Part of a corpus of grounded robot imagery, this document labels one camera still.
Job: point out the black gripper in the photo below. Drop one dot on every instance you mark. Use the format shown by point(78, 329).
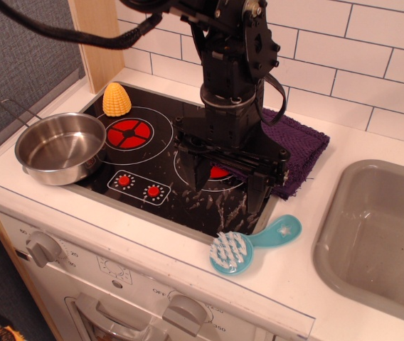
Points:
point(218, 134)

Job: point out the stainless steel pot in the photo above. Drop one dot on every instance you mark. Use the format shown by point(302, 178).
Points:
point(62, 149)

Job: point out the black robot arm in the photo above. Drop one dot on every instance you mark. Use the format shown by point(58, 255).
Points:
point(237, 55)

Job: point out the purple cloth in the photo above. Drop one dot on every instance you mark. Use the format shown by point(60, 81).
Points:
point(304, 144)

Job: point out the teal scrub brush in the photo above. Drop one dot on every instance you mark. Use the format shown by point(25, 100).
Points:
point(231, 253)

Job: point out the black toy stovetop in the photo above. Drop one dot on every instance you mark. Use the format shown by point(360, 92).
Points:
point(142, 176)

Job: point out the yellow toy corn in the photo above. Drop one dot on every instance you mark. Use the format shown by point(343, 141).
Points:
point(116, 101)

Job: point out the grey oven knob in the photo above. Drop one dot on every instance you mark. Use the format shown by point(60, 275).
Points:
point(186, 314)

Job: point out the grey sink basin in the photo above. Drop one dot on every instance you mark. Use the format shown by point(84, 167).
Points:
point(359, 252)

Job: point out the grey timer knob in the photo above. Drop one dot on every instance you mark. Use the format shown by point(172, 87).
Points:
point(42, 248)

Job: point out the wooden post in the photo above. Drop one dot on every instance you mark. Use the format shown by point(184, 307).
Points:
point(97, 21)

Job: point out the grey oven door handle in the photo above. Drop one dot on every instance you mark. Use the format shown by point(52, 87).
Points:
point(124, 322)

